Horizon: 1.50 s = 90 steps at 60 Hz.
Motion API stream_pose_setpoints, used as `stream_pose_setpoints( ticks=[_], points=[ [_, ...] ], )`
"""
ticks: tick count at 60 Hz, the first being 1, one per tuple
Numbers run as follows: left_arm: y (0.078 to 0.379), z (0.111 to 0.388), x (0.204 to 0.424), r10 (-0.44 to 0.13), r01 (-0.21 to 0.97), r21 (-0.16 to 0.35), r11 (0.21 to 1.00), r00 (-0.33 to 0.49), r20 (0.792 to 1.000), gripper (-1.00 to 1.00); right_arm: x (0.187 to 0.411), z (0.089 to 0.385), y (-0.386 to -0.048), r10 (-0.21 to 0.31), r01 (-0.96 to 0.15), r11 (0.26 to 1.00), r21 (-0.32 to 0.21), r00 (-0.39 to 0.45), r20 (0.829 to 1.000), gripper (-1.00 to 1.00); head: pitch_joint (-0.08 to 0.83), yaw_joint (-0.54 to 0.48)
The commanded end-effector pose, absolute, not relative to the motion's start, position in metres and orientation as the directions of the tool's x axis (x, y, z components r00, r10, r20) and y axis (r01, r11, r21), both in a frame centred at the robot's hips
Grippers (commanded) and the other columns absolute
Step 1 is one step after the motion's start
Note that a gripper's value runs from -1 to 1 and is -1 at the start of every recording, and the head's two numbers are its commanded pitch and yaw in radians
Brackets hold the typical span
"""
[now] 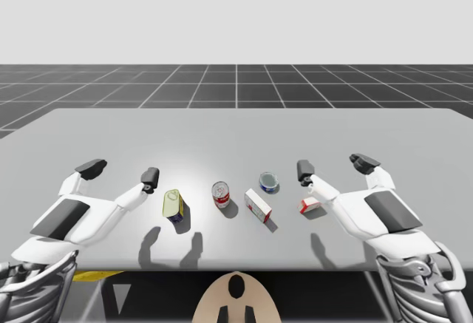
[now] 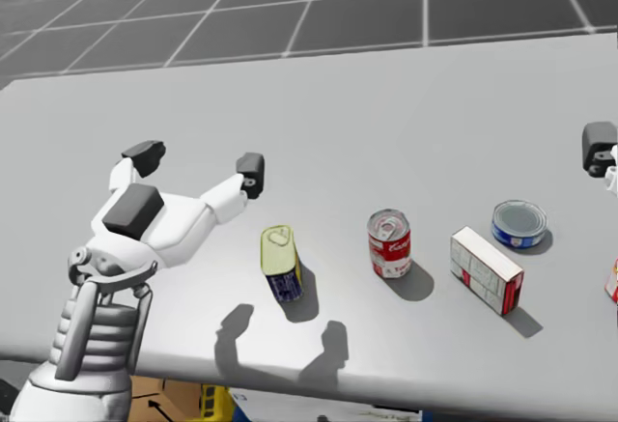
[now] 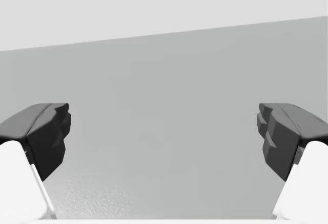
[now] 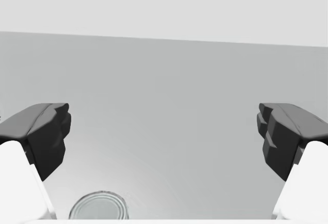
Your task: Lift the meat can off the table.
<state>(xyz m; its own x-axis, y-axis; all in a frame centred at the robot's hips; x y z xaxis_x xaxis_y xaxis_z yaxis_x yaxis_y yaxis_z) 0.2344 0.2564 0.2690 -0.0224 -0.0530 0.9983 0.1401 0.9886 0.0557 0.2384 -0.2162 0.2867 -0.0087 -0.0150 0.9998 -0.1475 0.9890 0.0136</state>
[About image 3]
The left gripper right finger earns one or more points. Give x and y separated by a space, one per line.
284 137

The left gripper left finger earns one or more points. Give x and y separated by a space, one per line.
38 137

